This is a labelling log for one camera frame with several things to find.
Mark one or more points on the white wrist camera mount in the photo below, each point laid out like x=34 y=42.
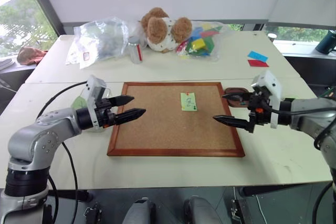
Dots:
x=267 y=82
x=93 y=89

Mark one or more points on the brown and white plush bear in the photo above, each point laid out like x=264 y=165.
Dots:
x=160 y=32

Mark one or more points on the brown crumpled cloth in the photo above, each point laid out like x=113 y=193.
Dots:
x=30 y=55

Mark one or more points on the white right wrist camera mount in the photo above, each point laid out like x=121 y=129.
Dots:
x=267 y=82

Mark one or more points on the clear plastic bag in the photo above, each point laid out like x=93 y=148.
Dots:
x=99 y=40

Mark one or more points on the black window frame post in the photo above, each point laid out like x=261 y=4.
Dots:
x=44 y=1

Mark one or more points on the bag of coloured blocks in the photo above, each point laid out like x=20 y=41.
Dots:
x=202 y=43

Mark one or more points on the green small dish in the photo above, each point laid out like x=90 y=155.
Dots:
x=77 y=102

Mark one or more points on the wood-framed cork board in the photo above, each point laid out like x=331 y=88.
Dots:
x=162 y=129

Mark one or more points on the red paper card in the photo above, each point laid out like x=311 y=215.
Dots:
x=258 y=63

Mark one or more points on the brown wooden small tray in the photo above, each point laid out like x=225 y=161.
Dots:
x=236 y=103

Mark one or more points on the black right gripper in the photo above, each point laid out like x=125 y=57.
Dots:
x=260 y=112

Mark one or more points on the dark green tumbler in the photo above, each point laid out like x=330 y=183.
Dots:
x=326 y=41

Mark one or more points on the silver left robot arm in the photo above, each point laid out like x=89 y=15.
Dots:
x=29 y=140

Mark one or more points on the green paper note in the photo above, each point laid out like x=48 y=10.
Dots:
x=189 y=101

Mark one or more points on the black table bracket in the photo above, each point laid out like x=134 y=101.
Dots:
x=239 y=212
x=93 y=214

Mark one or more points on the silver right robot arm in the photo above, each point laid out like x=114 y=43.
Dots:
x=309 y=113

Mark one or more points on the white paper cup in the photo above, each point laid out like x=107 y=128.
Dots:
x=272 y=37

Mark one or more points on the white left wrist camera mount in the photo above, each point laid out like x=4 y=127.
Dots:
x=93 y=89

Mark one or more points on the blue paper card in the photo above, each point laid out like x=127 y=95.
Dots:
x=257 y=56

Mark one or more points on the clear jar with silver lid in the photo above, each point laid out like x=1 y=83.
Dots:
x=135 y=51

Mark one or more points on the dark grey rounded shape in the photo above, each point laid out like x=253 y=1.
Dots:
x=202 y=212
x=139 y=212

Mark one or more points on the white flat stack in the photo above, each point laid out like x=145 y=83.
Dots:
x=5 y=64

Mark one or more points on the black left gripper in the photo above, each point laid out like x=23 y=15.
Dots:
x=105 y=116

